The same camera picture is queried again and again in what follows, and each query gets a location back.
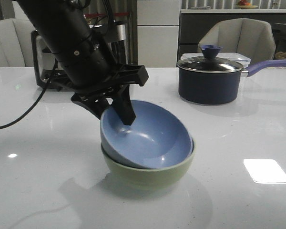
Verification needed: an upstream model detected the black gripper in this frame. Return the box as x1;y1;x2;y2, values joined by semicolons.
47;32;149;125

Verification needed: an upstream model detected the blue bowl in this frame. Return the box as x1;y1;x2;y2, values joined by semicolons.
100;100;194;169

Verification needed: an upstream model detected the green bowl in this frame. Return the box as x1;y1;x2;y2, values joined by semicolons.
101;139;195;190

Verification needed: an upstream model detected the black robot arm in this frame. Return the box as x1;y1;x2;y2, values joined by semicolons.
19;0;149;125

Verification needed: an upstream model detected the black and chrome toaster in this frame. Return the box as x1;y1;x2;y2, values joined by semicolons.
31;21;130;88

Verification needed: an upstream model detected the white cabinet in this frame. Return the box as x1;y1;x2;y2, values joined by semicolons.
137;0;182;68

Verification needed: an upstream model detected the dark blue saucepan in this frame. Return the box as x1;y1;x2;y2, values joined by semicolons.
178;59;286;105

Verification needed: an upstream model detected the glass pot lid blue knob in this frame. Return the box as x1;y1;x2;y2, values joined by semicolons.
177;45;243;73

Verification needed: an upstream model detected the beige armchair left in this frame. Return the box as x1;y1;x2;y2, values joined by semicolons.
0;19;35;67

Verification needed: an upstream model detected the beige armchair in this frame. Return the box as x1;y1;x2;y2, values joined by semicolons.
0;19;35;67
197;18;276;64

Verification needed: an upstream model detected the clear plastic storage container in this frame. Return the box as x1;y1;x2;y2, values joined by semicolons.
180;52;251;68

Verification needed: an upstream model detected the beige armchair right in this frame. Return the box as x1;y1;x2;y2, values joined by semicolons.
197;18;276;64

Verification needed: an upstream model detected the fruit plate on counter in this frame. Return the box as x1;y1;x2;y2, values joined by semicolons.
236;0;258;9

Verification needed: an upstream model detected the black cable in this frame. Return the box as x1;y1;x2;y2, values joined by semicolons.
0;57;59;131

